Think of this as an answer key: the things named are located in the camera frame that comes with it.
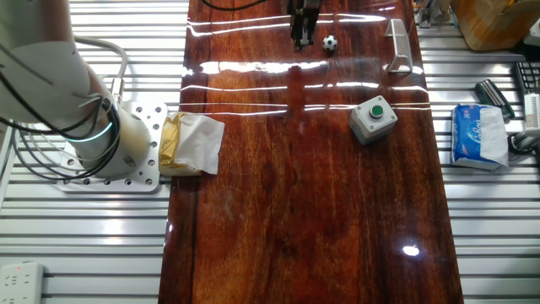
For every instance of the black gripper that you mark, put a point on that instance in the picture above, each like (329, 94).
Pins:
(304, 5)

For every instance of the small black white soccer ball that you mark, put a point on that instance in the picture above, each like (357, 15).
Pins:
(330, 42)

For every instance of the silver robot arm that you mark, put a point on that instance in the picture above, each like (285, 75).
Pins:
(42, 76)

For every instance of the white mesh mini goal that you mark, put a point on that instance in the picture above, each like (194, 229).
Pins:
(400, 42)

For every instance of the white box with green button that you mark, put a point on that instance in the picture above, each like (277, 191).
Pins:
(367, 126)

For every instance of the grey metal clamp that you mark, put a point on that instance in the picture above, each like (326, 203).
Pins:
(430, 14)

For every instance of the gold tissue pack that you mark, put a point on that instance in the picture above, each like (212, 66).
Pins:
(190, 143)

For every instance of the brown cardboard box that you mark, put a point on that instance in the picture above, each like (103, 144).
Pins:
(493, 25)

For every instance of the blue tissue pack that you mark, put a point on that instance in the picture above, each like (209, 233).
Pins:
(466, 135)

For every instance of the black green hand tool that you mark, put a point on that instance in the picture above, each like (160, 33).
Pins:
(489, 95)

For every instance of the red-brown wooden board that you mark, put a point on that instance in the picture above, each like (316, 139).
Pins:
(261, 236)

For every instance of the white plastic object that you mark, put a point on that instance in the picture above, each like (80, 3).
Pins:
(532, 36)

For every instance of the black keyboard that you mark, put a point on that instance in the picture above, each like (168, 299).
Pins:
(529, 76)

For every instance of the white power strip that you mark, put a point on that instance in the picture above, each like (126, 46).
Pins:
(21, 283)

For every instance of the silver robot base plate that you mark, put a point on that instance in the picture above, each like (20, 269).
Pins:
(147, 169)

